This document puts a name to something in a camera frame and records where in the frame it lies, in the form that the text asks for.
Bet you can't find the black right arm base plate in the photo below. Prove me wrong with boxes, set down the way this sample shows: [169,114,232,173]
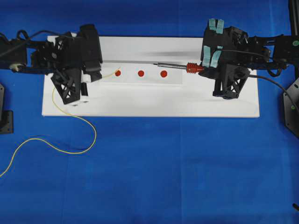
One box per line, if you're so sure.
[283,78,299,138]

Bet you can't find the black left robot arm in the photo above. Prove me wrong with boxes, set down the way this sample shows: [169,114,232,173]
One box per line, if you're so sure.
[0,24,103,103]

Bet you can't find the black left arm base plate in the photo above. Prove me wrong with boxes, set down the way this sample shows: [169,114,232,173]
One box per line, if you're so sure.
[0,85,14,134]

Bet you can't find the white rectangular board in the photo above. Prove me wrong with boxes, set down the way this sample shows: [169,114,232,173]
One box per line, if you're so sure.
[42,36,260,118]

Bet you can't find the blue table cloth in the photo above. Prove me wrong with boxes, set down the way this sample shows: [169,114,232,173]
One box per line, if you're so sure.
[0,0,299,224]

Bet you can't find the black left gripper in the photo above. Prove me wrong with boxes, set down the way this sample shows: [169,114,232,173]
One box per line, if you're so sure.
[31,24,103,96]

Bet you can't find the red dot mark near solder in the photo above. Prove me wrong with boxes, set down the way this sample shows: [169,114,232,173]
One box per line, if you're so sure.
[115,70,121,77]

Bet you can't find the yellow solder wire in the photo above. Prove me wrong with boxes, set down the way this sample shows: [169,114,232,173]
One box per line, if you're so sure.
[0,67,121,178]

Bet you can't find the black soldering iron cable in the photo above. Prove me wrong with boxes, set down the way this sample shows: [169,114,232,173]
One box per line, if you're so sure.
[218,48,299,109]

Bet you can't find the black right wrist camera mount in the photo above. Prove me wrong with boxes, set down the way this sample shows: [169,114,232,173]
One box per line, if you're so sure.
[213,64,250,99]

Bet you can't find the black aluminium frame post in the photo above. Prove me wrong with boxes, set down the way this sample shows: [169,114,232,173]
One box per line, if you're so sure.
[287,0,299,77]

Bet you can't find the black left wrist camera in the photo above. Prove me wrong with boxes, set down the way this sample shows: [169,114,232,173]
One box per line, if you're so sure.
[51,68,88,105]

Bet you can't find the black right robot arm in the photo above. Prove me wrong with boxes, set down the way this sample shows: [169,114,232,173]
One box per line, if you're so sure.
[200,19,299,77]

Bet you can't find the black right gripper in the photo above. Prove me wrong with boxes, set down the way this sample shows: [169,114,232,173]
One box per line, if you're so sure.
[198,19,249,76]

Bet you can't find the red dot mark middle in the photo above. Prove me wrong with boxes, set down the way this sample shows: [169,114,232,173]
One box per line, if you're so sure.
[137,70,145,77]

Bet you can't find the soldering iron with red collar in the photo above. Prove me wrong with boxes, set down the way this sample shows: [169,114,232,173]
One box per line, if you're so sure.
[154,63,205,74]

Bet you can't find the red dot mark near iron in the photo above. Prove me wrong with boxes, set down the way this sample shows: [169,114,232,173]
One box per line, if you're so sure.
[160,70,168,78]

